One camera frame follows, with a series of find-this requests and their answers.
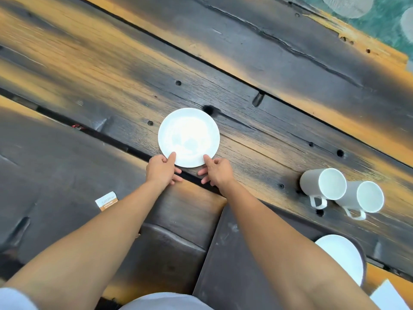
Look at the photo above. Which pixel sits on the person's left thumb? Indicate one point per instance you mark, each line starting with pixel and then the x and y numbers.
pixel 172 157

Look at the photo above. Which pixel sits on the person's right hand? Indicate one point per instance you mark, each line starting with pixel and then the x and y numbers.
pixel 221 172

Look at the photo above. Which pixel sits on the white shirt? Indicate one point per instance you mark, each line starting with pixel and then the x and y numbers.
pixel 164 302

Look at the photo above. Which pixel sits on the white paper napkin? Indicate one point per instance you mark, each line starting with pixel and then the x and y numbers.
pixel 388 297

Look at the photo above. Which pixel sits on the dark brown serving tray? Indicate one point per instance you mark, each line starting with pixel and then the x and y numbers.
pixel 230 274

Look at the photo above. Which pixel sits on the small white round plate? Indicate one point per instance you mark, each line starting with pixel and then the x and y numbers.
pixel 188 137

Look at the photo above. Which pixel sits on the person's right thumb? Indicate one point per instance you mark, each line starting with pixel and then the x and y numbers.
pixel 208 160

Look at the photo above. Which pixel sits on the small red scrap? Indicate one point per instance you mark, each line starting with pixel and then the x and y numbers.
pixel 77 126

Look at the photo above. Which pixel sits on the white ceramic mug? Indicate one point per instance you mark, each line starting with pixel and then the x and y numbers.
pixel 324 183
pixel 367 196

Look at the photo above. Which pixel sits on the person's left hand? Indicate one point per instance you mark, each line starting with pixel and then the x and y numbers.
pixel 159 169

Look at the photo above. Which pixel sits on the white and orange card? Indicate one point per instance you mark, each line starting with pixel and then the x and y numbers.
pixel 106 201

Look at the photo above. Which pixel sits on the person's left forearm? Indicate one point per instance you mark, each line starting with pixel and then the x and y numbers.
pixel 87 251

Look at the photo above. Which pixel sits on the person's right forearm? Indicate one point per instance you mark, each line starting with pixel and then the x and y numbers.
pixel 280 251

